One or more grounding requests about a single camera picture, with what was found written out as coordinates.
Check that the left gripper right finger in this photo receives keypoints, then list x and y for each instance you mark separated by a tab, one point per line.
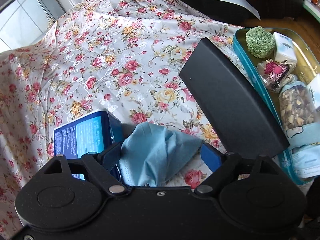
222	167

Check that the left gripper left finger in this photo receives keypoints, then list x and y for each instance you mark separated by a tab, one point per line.
102	170

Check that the light blue face mask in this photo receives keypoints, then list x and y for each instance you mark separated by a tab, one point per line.
153	154

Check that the blue tissue box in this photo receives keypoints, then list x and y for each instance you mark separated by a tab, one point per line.
91	133

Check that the bag of mixed nuts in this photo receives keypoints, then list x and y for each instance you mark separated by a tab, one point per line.
301	126

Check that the pink spotted small pouch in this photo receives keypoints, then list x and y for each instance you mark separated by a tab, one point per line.
274	74

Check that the floral tablecloth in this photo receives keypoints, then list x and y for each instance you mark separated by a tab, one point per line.
121	55

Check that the green yarn ball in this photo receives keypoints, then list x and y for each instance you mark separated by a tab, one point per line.
260	43

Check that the glass coffee table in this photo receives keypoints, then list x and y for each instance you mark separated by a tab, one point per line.
312	6

